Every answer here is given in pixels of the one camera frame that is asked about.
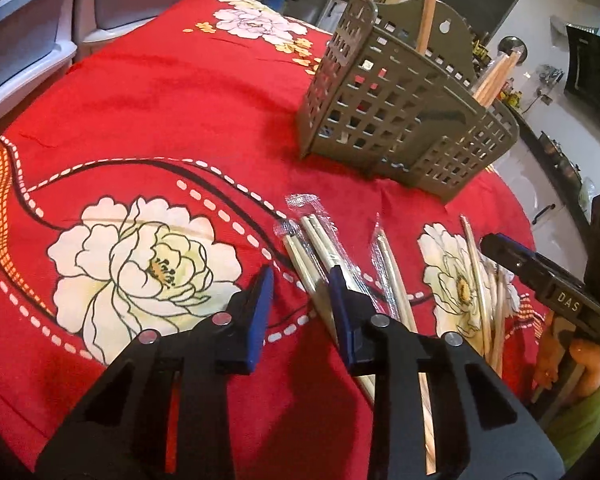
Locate chopsticks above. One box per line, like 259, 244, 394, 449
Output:
460, 214, 506, 377

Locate chopstick bundle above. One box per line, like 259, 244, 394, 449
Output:
273, 192, 439, 476
370, 218, 417, 333

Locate green right sleeve forearm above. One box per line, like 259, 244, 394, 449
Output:
545, 386, 600, 470

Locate right hand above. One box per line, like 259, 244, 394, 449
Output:
532, 309, 600, 406

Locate black range hood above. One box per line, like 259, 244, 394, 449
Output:
565, 25, 600, 115

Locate red floral tablecloth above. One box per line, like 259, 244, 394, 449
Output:
0, 0, 533, 479

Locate hanging pan lid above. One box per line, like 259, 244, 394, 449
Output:
498, 35, 528, 65

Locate grey plastic utensil caddy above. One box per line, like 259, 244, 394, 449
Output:
296, 0, 522, 205

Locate left white drawer unit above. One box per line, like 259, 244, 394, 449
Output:
0, 0, 76, 120

